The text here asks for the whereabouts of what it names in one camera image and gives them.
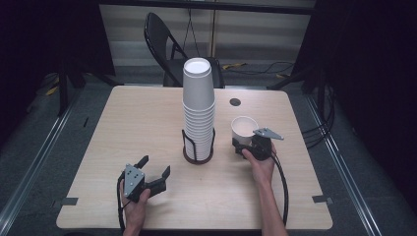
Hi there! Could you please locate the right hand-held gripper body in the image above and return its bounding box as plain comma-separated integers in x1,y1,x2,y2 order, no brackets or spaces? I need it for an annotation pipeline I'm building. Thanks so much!
243,127,285,162

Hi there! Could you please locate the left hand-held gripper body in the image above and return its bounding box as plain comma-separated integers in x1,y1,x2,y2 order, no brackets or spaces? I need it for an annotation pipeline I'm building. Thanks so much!
123,163,148,204

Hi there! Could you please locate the white paper cup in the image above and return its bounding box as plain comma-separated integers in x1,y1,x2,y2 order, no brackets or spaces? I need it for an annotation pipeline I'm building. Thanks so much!
230,115,260,148

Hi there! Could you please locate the black wire cup holder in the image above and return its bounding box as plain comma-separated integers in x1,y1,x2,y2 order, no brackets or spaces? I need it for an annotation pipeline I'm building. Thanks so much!
181,127,216,165

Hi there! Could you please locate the stack of white paper cups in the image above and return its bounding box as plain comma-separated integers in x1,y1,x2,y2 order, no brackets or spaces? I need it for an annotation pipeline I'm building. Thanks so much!
181,57,216,162

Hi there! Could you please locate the person's right hand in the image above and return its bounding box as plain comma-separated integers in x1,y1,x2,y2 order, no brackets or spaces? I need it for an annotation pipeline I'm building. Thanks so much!
241,144,278,188

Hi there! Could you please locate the person's left hand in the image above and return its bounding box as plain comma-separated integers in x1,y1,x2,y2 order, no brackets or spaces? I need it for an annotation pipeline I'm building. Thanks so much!
119,183,151,231

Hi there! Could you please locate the grey tape strip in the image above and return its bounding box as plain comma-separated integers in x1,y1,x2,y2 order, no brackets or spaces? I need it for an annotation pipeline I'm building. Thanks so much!
311,195,334,205
60,197,80,207

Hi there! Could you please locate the black metal stand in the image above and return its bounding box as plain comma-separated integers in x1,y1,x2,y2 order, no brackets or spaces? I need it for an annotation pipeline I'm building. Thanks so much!
56,58,116,118
267,65,328,116

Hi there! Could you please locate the black folding chair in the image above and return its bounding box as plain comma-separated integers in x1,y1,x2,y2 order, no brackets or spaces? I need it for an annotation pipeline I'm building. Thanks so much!
144,12,226,89

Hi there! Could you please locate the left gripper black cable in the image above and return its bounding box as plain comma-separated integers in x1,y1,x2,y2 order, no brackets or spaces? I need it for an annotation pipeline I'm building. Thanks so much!
115,172,128,234

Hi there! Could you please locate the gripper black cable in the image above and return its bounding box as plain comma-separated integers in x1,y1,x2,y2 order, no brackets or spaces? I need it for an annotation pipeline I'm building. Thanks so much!
269,152,290,228
115,172,128,234

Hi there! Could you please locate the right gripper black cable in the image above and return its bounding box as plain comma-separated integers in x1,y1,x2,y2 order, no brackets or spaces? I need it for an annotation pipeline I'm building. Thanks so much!
269,152,290,228

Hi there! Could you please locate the black floor cable bundle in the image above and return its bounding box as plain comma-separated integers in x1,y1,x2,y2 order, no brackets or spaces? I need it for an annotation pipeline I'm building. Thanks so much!
300,84,336,150

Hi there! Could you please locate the thin black floor cable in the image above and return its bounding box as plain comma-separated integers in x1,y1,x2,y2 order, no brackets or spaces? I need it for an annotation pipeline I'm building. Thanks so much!
225,61,295,76

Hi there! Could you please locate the metal floor rail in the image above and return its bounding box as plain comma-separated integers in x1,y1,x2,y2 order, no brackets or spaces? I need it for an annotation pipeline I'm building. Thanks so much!
0,96,77,230
304,94,384,236

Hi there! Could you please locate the wooden post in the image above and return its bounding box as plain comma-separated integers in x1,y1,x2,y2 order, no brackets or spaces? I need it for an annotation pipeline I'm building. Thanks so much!
209,9,218,59

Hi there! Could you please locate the hanging black cable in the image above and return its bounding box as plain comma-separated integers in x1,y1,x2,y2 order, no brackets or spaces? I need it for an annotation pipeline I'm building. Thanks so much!
182,8,199,59

